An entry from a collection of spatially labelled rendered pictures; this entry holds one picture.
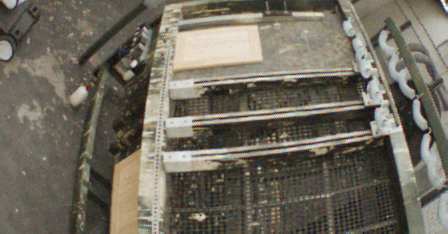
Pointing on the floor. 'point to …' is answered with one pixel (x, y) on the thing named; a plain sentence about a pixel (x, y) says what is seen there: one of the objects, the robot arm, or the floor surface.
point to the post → (111, 32)
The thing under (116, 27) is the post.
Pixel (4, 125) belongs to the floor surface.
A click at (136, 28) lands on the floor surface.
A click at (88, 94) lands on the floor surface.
